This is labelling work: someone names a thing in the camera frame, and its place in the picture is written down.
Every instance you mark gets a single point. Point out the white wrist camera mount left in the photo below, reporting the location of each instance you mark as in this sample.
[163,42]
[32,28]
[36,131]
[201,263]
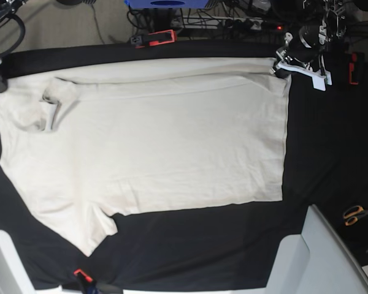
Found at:
[320,79]

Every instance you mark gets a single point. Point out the white T-shirt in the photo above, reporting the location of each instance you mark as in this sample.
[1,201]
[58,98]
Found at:
[80,145]

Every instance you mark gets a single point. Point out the orange black clamp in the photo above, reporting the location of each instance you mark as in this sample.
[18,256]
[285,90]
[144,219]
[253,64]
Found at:
[154,39]

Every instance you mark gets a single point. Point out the red black clamp right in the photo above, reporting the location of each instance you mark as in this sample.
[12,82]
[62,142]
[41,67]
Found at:
[356,68]

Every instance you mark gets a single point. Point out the orange handled scissors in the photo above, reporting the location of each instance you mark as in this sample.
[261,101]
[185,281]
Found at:
[354,214]

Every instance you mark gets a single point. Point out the blue box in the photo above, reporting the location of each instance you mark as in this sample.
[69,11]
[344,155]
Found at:
[165,4]

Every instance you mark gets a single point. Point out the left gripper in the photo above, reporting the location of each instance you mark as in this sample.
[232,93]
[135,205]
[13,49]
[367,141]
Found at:
[301,48]

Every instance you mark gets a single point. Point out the orange clamp bottom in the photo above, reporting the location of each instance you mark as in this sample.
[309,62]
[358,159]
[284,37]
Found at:
[86,283]

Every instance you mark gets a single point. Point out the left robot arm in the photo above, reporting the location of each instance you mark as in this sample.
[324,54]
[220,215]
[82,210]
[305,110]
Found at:
[324,25]

